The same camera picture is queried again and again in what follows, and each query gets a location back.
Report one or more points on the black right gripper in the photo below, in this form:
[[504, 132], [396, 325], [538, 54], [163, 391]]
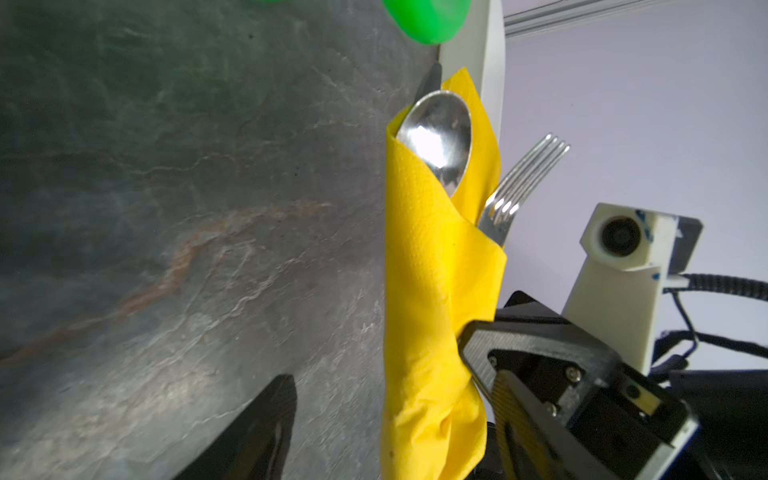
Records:
[[567, 407]]

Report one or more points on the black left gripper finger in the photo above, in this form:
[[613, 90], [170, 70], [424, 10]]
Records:
[[256, 444]]

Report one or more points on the yellow paper napkin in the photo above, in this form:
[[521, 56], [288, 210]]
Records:
[[441, 273]]

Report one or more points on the silver fork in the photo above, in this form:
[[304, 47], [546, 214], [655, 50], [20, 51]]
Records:
[[503, 204]]

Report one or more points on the silver spoon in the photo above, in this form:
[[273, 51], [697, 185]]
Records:
[[438, 130]]

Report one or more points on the white plastic tray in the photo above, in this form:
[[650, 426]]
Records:
[[480, 48]]

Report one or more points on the green plastic basket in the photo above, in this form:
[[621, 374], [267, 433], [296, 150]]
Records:
[[429, 22]]

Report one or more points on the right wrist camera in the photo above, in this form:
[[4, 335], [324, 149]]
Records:
[[632, 256]]

